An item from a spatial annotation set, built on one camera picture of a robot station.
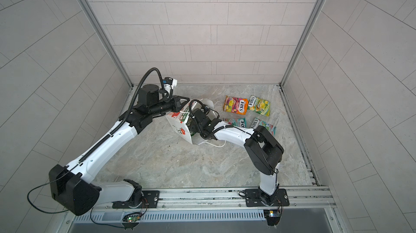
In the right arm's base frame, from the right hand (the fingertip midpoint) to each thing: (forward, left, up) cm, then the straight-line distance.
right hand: (191, 126), depth 88 cm
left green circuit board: (-39, +22, -3) cm, 45 cm away
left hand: (0, -4, +23) cm, 23 cm away
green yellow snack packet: (+15, -42, -4) cm, 45 cm away
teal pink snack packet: (+3, -38, -5) cm, 38 cm away
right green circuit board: (-41, -35, -9) cm, 55 cm away
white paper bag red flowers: (-3, +3, +13) cm, 14 cm away
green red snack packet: (+3, -28, -5) cm, 29 cm away
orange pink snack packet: (+16, -27, -4) cm, 32 cm away
